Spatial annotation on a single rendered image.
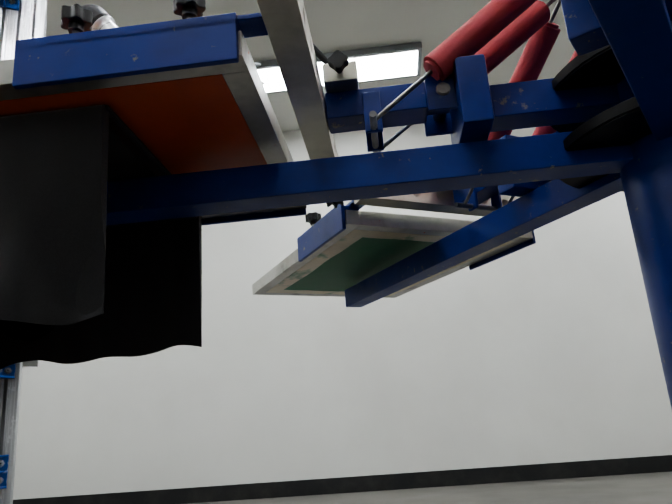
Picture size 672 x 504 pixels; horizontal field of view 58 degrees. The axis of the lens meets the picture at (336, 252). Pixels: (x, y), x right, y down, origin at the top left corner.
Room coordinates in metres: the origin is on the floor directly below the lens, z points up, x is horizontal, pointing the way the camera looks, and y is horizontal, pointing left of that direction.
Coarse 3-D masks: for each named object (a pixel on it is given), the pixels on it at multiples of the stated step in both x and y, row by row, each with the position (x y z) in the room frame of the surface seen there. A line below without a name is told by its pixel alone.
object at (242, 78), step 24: (240, 48) 0.67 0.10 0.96; (0, 72) 0.70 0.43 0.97; (168, 72) 0.70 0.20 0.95; (192, 72) 0.70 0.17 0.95; (216, 72) 0.71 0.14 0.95; (240, 72) 0.71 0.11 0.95; (0, 96) 0.73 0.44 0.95; (24, 96) 0.73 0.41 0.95; (240, 96) 0.77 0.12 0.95; (264, 96) 0.81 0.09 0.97; (264, 120) 0.85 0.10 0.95; (264, 144) 0.93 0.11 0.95; (216, 216) 1.26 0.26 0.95
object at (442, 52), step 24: (504, 0) 0.85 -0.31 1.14; (528, 0) 0.86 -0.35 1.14; (552, 0) 0.98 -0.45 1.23; (480, 24) 0.85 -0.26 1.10; (504, 24) 0.86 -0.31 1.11; (528, 24) 0.97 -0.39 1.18; (552, 24) 1.02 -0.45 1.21; (456, 48) 0.85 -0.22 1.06; (480, 48) 0.88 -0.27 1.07; (504, 48) 0.97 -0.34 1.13; (528, 48) 1.06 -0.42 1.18; (432, 72) 0.88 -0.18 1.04; (528, 72) 1.08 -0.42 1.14; (384, 144) 1.01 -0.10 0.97
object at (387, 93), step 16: (336, 96) 0.93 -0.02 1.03; (352, 96) 0.92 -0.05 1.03; (384, 96) 0.92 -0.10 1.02; (416, 96) 0.91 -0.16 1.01; (336, 112) 0.93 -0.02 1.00; (352, 112) 0.92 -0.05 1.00; (400, 112) 0.93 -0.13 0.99; (416, 112) 0.93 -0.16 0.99; (336, 128) 0.97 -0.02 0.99; (352, 128) 0.97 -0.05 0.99
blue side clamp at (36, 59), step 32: (96, 32) 0.68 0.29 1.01; (128, 32) 0.67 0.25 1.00; (160, 32) 0.67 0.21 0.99; (192, 32) 0.67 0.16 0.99; (224, 32) 0.66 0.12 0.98; (32, 64) 0.68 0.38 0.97; (64, 64) 0.68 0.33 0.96; (96, 64) 0.68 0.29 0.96; (128, 64) 0.67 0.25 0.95; (160, 64) 0.67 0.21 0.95; (192, 64) 0.67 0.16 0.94
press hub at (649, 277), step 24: (600, 48) 0.79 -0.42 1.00; (576, 72) 0.84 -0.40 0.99; (600, 72) 0.85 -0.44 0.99; (624, 96) 0.88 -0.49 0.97; (600, 120) 0.81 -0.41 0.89; (624, 120) 0.80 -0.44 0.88; (576, 144) 0.87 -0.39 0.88; (600, 144) 0.88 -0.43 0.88; (624, 144) 0.89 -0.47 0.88; (648, 144) 0.86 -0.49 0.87; (624, 168) 0.92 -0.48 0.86; (648, 168) 0.87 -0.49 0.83; (624, 192) 0.95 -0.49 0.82; (648, 192) 0.88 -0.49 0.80; (648, 216) 0.89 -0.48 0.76; (648, 240) 0.90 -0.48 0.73; (648, 264) 0.91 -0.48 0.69; (648, 288) 0.93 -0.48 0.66
